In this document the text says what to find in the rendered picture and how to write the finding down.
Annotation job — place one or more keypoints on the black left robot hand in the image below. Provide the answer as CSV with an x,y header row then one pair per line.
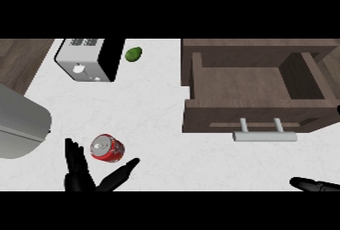
x,y
79,175

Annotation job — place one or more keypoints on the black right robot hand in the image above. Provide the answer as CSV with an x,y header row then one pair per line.
x,y
312,184

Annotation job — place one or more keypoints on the red soda can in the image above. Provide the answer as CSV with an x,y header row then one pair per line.
x,y
108,148

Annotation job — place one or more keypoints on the brown wooden open drawer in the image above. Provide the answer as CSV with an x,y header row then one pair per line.
x,y
259,99

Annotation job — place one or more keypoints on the grey rounded appliance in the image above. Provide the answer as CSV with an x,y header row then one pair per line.
x,y
20,122

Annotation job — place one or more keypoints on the white and black toaster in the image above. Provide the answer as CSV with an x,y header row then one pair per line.
x,y
89,60

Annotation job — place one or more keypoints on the brown wooden panel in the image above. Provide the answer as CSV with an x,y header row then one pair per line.
x,y
20,61

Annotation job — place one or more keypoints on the green avocado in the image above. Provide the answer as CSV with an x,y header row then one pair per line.
x,y
134,54

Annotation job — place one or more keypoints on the brown wooden cabinet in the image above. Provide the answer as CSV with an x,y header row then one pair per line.
x,y
261,51

